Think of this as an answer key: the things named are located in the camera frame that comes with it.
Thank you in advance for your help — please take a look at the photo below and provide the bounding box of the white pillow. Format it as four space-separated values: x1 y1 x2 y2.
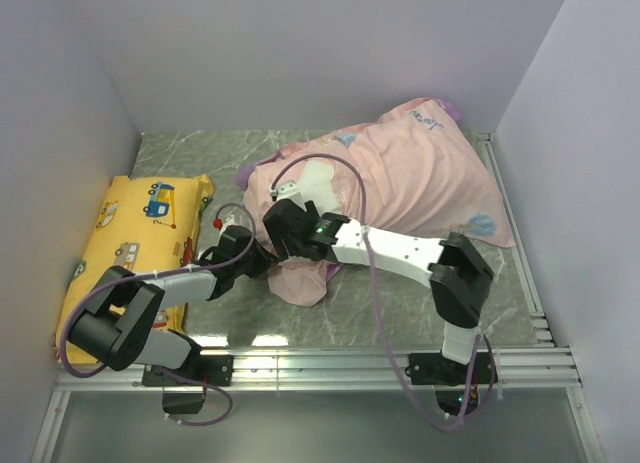
296 159 342 215

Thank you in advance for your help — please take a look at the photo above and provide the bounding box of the purple princess pillowcase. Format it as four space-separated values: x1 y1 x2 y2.
234 96 516 309

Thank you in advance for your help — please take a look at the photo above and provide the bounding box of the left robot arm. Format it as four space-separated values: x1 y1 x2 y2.
58 225 279 378

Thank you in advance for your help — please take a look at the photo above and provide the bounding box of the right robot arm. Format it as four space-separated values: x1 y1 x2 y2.
263 199 494 386

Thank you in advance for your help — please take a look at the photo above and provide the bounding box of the yellow car-print pillow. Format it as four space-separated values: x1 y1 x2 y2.
54 175 215 348

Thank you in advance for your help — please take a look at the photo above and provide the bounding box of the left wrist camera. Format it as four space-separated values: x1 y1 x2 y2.
213 214 244 233

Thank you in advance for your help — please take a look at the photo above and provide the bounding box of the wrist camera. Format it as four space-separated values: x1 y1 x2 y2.
213 214 244 233
270 180 304 208

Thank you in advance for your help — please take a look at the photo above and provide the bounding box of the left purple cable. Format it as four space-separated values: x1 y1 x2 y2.
57 202 259 427

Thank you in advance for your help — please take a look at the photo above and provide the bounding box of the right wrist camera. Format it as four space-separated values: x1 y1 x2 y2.
270 180 304 208

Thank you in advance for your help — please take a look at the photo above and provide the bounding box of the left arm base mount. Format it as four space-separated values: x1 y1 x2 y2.
141 354 234 427

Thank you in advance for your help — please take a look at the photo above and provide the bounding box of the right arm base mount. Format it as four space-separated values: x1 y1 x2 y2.
405 352 498 416

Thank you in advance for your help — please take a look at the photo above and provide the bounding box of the aluminium front rail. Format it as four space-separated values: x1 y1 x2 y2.
54 345 584 394

